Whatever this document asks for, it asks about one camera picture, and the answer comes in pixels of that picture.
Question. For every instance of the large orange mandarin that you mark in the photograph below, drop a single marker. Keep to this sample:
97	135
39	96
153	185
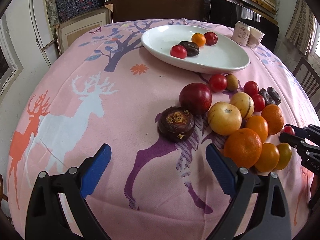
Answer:
244	147

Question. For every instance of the dark wooden chair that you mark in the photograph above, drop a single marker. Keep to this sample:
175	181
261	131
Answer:
307	77

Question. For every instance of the greenish yellow orange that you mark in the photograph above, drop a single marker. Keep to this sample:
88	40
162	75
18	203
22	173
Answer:
285	154

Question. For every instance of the small orange on plate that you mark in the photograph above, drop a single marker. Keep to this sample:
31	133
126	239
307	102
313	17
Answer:
199	39

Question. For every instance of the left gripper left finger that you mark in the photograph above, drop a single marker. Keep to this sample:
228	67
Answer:
45	216

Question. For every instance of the dark brown water chestnut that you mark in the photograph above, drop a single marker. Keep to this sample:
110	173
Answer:
176	124

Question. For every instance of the white oval plate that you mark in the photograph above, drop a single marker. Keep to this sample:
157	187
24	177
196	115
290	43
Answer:
224	57

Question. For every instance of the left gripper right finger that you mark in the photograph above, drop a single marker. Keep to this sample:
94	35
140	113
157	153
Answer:
270	218

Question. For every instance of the red plum on plate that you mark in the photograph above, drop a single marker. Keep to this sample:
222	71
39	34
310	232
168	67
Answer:
211	38

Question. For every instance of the brown longan fruit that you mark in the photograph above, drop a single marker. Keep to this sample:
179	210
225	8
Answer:
232	82

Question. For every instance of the dark brown date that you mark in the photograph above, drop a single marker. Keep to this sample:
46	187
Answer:
268	99
274	95

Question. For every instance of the red cherry tomato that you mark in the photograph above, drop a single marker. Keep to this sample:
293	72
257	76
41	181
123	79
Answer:
289	130
251	88
217	83
178	51
259	102

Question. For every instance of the white board panel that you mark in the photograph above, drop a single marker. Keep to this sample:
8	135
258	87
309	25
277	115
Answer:
44	38

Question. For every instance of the window frame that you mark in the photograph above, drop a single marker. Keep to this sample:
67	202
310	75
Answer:
11	58

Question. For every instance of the dark red plum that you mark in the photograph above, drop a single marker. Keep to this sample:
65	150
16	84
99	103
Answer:
196	98

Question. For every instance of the pink drink can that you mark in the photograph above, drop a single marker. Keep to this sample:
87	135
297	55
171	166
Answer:
241	33

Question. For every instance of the white paper cup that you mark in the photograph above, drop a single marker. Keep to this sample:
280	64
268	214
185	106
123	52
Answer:
255	38

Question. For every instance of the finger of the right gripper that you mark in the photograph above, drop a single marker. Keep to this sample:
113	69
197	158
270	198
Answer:
301	130
294	141

